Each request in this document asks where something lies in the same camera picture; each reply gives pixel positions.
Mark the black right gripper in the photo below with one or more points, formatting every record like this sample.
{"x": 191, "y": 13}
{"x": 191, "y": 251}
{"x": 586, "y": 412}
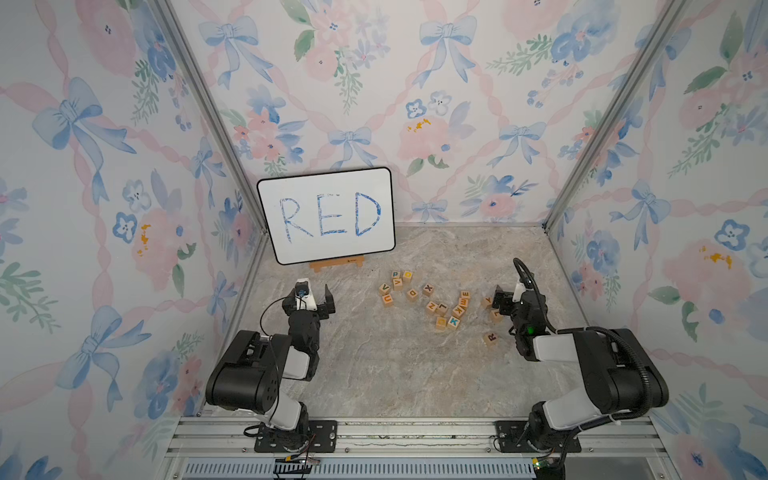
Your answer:
{"x": 512, "y": 302}

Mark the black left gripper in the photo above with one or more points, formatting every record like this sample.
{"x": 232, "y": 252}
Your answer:
{"x": 309, "y": 305}

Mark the wooden block letter R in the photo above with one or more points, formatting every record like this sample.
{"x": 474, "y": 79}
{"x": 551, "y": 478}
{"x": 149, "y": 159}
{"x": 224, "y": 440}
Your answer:
{"x": 490, "y": 338}

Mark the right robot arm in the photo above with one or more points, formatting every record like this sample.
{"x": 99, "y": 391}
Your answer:
{"x": 618, "y": 379}

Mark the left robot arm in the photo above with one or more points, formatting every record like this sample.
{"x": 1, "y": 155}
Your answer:
{"x": 249, "y": 374}

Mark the wooden board stand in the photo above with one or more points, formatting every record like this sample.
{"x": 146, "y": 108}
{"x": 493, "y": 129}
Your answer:
{"x": 318, "y": 266}

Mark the wooden block blue K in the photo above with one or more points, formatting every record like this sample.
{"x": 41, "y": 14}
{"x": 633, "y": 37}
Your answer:
{"x": 453, "y": 322}

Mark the wooden block purple L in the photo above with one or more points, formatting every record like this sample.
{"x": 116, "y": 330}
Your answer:
{"x": 443, "y": 309}

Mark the white dry-erase board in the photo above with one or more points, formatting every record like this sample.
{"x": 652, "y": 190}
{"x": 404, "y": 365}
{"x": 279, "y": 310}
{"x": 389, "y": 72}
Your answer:
{"x": 325, "y": 216}

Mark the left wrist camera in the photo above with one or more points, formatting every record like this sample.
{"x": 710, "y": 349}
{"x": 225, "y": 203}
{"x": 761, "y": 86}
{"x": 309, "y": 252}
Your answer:
{"x": 303, "y": 290}

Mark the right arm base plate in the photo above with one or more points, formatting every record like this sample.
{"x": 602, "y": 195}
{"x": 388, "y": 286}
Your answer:
{"x": 518, "y": 436}

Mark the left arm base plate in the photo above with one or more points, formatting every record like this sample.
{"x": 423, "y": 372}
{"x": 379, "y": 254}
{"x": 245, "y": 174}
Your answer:
{"x": 315, "y": 436}

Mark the left aluminium corner post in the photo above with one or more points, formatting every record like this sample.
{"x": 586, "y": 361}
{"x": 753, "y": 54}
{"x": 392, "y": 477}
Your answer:
{"x": 179, "y": 45}

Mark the aluminium corner post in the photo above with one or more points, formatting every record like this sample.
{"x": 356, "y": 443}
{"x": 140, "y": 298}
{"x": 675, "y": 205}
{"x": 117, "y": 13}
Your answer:
{"x": 179, "y": 45}
{"x": 659, "y": 34}

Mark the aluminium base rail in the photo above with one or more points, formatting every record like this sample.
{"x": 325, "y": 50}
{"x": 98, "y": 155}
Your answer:
{"x": 416, "y": 448}

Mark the right aluminium corner post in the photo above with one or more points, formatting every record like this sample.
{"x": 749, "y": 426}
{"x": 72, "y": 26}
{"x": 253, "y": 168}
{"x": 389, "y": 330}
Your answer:
{"x": 659, "y": 34}

